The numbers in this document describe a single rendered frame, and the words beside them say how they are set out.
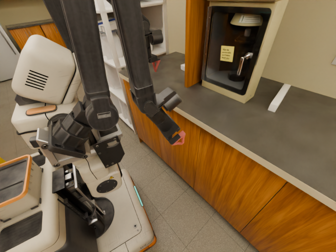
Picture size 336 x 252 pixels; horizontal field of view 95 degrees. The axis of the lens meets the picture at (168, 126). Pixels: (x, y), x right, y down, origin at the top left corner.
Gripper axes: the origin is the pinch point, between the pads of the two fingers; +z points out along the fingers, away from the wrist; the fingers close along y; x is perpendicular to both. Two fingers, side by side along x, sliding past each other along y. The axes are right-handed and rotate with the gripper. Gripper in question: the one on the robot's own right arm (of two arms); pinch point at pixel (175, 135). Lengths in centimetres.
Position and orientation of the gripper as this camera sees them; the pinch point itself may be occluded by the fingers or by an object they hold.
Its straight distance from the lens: 67.4
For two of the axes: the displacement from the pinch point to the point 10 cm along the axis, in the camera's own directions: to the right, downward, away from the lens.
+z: 4.5, 4.9, 7.5
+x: -7.5, 6.6, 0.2
